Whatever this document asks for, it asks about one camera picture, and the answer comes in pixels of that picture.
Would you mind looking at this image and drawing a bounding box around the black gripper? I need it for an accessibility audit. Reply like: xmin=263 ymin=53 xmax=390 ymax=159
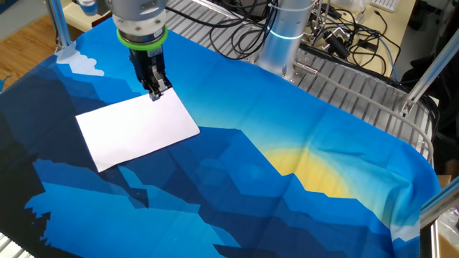
xmin=128 ymin=45 xmax=174 ymax=102

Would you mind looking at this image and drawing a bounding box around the white printed paper sheet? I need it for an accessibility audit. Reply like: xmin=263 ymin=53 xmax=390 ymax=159
xmin=75 ymin=87 xmax=201 ymax=173

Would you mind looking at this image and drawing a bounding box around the blue landscape print tablecloth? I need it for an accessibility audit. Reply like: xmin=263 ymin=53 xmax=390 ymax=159
xmin=0 ymin=16 xmax=442 ymax=258

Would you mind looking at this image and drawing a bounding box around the beige side table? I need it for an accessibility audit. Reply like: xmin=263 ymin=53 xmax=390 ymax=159
xmin=62 ymin=1 xmax=113 ymax=33

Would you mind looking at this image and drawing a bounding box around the white keyboard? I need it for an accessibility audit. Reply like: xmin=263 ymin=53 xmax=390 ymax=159
xmin=369 ymin=0 xmax=399 ymax=13

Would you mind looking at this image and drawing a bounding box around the beige wooden desk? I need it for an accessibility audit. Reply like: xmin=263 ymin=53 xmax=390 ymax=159
xmin=322 ymin=0 xmax=419 ymax=78

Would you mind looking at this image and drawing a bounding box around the black office chair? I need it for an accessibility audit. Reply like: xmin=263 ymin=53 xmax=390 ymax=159
xmin=401 ymin=53 xmax=459 ymax=144

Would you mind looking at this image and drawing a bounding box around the clear plastic bag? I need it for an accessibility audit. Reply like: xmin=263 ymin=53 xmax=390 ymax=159
xmin=439 ymin=206 xmax=459 ymax=237

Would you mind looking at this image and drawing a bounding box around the brown cardboard box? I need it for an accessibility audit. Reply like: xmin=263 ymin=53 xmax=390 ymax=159
xmin=437 ymin=173 xmax=459 ymax=258

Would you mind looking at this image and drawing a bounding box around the green mounting ring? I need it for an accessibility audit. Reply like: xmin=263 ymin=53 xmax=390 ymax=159
xmin=116 ymin=25 xmax=169 ymax=52

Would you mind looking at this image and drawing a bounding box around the black coiled cable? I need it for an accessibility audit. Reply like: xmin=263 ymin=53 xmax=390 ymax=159
xmin=165 ymin=0 xmax=279 ymax=60

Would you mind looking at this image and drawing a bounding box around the aluminium frame post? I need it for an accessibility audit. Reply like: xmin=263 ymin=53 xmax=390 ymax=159
xmin=44 ymin=0 xmax=72 ymax=53
xmin=399 ymin=27 xmax=459 ymax=118
xmin=418 ymin=186 xmax=459 ymax=230

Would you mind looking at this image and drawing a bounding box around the black clamped camera device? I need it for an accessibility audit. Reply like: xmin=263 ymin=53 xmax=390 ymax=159
xmin=321 ymin=28 xmax=351 ymax=60

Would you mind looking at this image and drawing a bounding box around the blue cable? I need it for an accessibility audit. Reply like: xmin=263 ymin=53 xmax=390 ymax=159
xmin=372 ymin=34 xmax=399 ymax=82

